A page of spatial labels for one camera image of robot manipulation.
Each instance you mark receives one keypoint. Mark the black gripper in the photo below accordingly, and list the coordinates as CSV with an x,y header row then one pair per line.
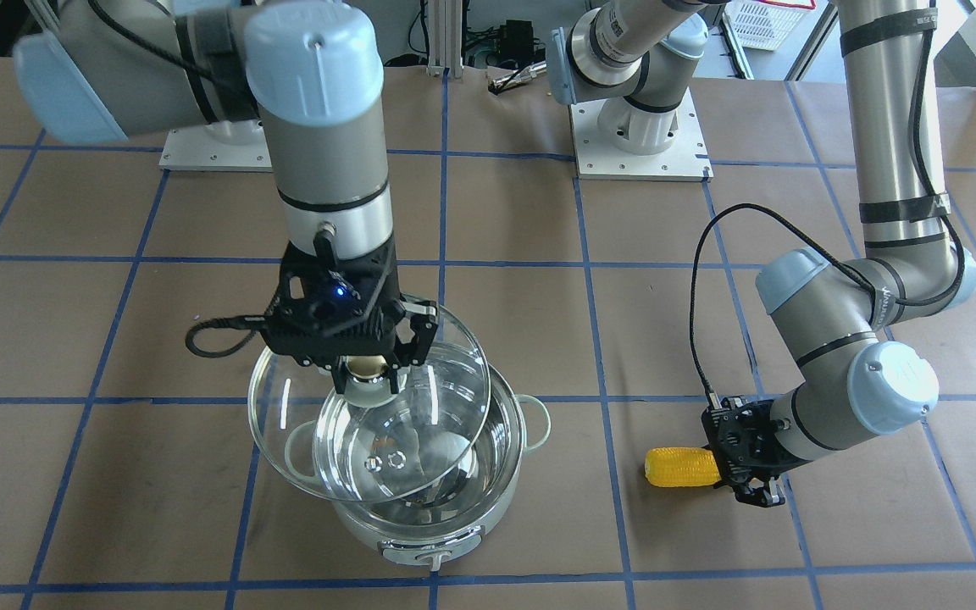
x,y
385,288
766,446

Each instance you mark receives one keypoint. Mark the yellow corn cob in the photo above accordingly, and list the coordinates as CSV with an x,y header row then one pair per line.
x,y
681,467

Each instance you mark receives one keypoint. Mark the glass pot lid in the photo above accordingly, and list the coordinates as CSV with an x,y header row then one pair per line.
x,y
379,439

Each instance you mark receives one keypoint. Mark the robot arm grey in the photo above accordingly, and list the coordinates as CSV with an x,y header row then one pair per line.
x,y
310,72
830,314

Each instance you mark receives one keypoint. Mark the pale green electric pot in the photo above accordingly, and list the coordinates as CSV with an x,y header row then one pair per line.
x,y
453,517

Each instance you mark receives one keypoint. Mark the black power adapter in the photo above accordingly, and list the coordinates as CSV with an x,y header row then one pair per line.
x,y
517,40

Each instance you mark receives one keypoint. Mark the white plastic basket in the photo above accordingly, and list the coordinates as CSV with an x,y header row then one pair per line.
x,y
764,25

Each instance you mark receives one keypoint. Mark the aluminium profile post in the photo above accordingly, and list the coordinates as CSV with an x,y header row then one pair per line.
x,y
445,24

